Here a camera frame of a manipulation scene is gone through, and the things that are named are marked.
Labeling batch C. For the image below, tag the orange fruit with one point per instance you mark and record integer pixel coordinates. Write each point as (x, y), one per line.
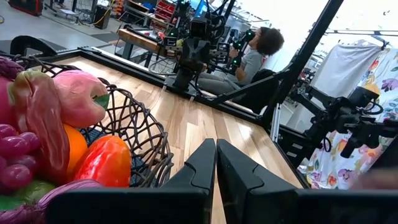
(76, 146)

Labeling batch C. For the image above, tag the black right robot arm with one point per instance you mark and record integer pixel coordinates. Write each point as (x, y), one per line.
(183, 81)

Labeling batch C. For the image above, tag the red grape bunch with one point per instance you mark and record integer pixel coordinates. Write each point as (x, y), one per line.
(15, 149)

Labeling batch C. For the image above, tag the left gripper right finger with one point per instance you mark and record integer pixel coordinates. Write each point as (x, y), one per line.
(280, 205)

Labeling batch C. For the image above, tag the pink dragon fruit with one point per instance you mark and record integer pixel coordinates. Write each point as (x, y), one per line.
(77, 99)

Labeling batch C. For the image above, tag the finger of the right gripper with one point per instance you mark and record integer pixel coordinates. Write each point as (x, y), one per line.
(171, 46)
(220, 53)

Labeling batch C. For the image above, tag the floral print cloth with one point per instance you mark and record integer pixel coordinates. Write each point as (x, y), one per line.
(329, 168)

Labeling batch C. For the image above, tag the grey hanging cloth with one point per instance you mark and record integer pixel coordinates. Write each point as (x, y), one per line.
(345, 68)

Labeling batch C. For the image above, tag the person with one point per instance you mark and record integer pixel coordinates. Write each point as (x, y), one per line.
(252, 62)

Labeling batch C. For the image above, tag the red chili pepper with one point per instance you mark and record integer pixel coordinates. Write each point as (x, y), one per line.
(40, 124)

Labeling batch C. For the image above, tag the black office chair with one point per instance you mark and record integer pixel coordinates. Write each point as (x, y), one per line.
(264, 90)

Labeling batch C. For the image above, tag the red equipment case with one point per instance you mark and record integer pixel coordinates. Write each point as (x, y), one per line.
(26, 6)

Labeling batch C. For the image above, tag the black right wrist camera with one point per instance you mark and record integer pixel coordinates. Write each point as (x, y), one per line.
(198, 28)

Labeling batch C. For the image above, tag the red storage bin shelf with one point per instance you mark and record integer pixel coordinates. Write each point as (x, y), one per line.
(164, 9)

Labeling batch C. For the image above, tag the red orange mango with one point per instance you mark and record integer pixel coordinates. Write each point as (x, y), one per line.
(105, 161)

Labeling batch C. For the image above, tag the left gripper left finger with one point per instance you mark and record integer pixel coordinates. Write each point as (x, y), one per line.
(149, 205)

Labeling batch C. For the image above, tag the black table-level camera mount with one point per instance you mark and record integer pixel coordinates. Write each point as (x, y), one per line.
(345, 118)

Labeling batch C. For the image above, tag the black arched bracket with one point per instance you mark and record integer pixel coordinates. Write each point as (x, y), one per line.
(21, 40)

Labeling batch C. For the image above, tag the green round fruit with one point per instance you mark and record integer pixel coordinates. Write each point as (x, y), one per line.
(28, 193)

